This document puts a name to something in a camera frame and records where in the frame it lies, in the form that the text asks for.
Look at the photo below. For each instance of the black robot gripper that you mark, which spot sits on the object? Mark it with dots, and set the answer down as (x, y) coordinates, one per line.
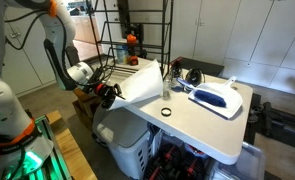
(108, 93)

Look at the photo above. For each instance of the white paper towel sheet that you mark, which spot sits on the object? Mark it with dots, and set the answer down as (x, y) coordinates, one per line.
(145, 83)

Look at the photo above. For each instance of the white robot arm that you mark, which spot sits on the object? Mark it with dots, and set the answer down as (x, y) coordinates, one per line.
(23, 147)

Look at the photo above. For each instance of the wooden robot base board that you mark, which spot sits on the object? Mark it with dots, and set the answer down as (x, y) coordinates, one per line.
(75, 160)

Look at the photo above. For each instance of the brown wooden box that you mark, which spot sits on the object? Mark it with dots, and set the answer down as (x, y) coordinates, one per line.
(85, 107)

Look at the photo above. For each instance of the clear glass jar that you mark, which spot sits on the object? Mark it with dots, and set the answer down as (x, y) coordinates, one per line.
(166, 89)

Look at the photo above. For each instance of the white laundry hamper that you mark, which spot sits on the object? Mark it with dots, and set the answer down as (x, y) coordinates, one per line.
(126, 136)

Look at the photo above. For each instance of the black floor mat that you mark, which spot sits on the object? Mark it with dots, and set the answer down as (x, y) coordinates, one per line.
(205, 67)

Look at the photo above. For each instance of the blue hand brush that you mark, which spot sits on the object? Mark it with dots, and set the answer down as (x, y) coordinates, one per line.
(203, 95)

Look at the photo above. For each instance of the black red dumbbells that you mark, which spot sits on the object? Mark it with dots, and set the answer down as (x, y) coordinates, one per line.
(171, 164)

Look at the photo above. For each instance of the white dustpan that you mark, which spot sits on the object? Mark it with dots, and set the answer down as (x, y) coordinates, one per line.
(224, 90)

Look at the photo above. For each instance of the clear plastic bin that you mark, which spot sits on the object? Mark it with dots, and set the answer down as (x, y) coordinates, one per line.
(249, 166)

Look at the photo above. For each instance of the black wire rack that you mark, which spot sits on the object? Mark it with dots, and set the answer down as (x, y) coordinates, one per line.
(150, 21)

